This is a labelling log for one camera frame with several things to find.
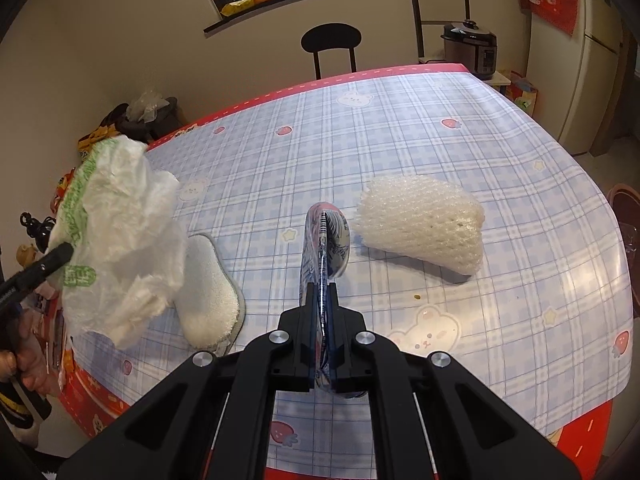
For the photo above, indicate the colourful bags beside fridge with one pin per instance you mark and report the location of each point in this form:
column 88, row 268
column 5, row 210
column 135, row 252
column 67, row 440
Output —
column 522, row 93

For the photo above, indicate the white green plastic bag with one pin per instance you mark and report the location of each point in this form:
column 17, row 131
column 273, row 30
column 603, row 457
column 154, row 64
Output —
column 128, row 248

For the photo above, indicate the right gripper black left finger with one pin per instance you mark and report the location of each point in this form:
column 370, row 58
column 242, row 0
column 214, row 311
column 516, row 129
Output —
column 210, row 418

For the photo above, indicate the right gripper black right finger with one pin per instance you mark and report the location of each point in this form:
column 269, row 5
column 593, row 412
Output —
column 431, row 418

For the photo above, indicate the yellow packet on windowsill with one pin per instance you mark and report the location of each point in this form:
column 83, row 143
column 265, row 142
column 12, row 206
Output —
column 239, row 6

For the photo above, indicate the wooden stool with bag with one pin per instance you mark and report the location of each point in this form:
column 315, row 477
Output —
column 150, row 117

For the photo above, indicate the blue plaid tablecloth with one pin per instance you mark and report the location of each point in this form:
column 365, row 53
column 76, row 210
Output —
column 546, row 322

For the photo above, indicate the cream refrigerator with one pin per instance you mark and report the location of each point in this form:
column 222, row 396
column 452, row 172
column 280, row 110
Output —
column 575, row 75

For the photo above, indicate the left hand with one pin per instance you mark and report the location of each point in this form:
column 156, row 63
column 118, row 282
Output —
column 28, row 359

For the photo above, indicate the white sleeve left forearm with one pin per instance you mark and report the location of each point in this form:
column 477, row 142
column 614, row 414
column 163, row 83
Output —
column 22, row 423

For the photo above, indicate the yellow clothes pile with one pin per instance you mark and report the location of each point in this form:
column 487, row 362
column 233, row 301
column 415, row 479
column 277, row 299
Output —
column 85, row 144

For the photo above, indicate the small white side table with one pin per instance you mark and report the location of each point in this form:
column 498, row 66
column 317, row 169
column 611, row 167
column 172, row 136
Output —
column 497, row 80

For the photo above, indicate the white foam net sleeve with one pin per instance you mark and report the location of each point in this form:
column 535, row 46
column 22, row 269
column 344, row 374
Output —
column 423, row 218

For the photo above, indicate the black gourd bottle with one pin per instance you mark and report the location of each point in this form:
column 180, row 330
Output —
column 39, row 231

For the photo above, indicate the orange snack packet on table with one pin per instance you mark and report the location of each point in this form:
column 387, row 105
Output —
column 60, row 191

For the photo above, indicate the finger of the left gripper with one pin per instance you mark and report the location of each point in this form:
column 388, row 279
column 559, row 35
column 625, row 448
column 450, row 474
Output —
column 20, row 285

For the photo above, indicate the brown electric pressure cooker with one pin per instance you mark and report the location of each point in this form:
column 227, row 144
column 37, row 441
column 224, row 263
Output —
column 474, row 47

